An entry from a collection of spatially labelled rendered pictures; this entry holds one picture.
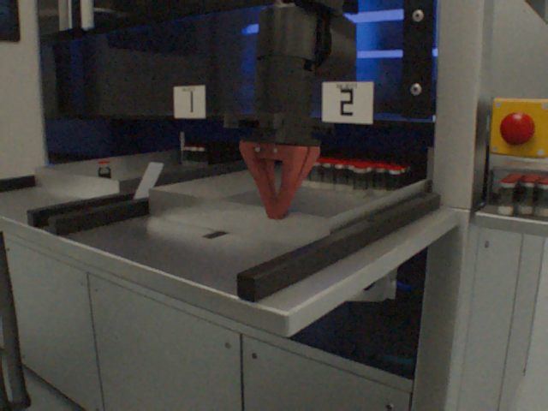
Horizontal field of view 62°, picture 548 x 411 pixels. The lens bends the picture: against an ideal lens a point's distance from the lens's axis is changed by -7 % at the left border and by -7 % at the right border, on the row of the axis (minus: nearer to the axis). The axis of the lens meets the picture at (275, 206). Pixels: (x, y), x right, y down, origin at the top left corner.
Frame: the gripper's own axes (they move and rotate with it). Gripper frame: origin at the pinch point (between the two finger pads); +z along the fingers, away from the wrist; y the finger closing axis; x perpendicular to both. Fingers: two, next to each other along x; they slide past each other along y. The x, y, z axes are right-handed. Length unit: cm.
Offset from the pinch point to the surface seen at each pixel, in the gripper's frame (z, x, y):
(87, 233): 4.4, 19.5, -8.6
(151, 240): 4.1, 11.5, -5.9
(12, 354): 53, 97, 18
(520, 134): -10.1, -19.1, 22.1
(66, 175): -0.2, 42.9, 2.7
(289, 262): 2.6, -7.3, -8.2
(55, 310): 46, 106, 37
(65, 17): -36, 85, 26
